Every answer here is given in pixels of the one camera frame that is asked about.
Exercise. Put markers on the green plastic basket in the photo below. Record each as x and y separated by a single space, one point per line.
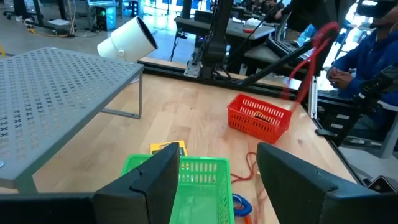
202 199

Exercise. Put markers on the yellow green crayon box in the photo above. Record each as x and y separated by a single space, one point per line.
158 147

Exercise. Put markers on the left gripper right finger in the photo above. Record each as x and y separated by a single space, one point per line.
292 189

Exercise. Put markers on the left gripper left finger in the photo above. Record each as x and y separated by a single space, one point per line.
149 193

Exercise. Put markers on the orange rubber band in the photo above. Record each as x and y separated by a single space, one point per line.
259 112

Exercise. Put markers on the red plastic basket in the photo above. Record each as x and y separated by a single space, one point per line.
248 124

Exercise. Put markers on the grey work table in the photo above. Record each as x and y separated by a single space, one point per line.
236 29

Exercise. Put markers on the blue spiral wrist coil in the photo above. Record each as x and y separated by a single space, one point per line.
247 207

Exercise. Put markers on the black device on stand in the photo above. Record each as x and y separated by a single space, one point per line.
373 85

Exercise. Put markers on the black computer case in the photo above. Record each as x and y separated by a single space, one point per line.
105 18

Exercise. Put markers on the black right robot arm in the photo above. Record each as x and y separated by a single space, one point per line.
217 46

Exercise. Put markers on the red rubber band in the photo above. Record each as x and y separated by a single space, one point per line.
311 67
250 174

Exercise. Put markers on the person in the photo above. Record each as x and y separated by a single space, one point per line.
273 6
373 56

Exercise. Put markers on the person's hand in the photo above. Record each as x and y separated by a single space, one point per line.
339 77

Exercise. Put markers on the grey perforated metal shelf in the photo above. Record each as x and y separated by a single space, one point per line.
46 99

